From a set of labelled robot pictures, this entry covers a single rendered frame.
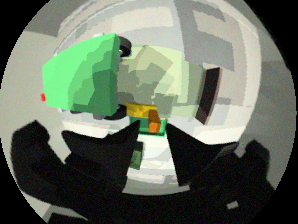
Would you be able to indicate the pale green ramp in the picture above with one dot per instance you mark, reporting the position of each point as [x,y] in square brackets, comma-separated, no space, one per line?
[157,76]

